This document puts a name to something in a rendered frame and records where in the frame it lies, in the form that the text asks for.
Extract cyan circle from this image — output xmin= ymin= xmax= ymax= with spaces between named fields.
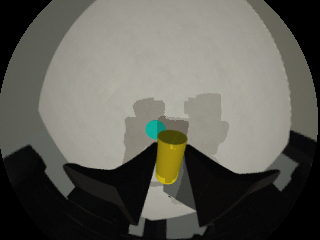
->
xmin=145 ymin=120 xmax=165 ymax=139

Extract yellow cylinder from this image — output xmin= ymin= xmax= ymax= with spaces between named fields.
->
xmin=156 ymin=131 xmax=187 ymax=184

